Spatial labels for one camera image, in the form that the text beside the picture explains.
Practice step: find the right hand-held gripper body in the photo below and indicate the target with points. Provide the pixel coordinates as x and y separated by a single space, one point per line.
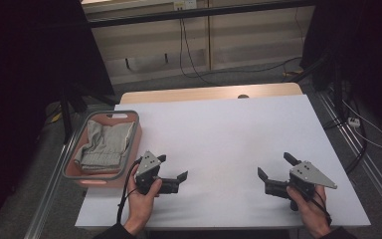
303 181

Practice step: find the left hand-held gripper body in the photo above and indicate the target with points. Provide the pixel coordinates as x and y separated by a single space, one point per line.
149 171

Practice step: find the grey pants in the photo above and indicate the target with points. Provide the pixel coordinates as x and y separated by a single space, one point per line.
107 146

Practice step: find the pink basket with grey rim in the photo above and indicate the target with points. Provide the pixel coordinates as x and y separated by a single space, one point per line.
79 172

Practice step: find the person's right hand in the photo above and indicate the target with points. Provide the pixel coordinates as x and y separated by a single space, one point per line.
308 212

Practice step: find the person's left hand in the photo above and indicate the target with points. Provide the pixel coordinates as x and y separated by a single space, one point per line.
141 205

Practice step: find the white table cover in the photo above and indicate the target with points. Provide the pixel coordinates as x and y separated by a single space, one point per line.
225 149

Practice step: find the white power strip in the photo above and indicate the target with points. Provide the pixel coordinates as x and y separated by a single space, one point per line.
354 121

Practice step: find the black stand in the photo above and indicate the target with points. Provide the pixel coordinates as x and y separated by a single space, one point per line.
336 89
69 106

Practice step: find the black curtain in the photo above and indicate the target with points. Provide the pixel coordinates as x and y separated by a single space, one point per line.
361 43
23 66

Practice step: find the black horizontal bar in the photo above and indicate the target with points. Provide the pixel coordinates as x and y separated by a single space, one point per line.
195 14

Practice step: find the aluminium rail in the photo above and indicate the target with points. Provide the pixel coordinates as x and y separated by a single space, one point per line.
46 195
361 156

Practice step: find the white wall socket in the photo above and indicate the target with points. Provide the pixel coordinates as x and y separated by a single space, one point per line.
185 4

